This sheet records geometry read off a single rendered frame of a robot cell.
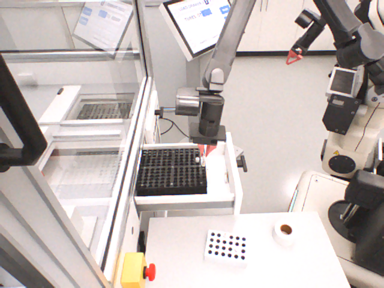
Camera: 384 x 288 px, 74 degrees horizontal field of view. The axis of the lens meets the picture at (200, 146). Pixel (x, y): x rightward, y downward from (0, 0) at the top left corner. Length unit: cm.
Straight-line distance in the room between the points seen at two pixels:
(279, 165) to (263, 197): 37
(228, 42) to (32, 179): 54
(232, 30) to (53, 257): 61
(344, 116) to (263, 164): 118
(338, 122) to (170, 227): 73
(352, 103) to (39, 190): 98
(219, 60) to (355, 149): 74
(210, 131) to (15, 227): 51
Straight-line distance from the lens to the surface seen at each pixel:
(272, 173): 214
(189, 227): 89
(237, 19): 74
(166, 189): 84
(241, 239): 84
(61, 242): 40
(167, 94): 263
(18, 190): 31
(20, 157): 27
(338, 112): 110
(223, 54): 69
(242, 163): 87
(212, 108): 66
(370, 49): 85
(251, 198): 194
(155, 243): 87
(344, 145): 121
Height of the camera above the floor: 153
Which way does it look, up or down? 42 degrees down
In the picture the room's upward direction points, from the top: straight up
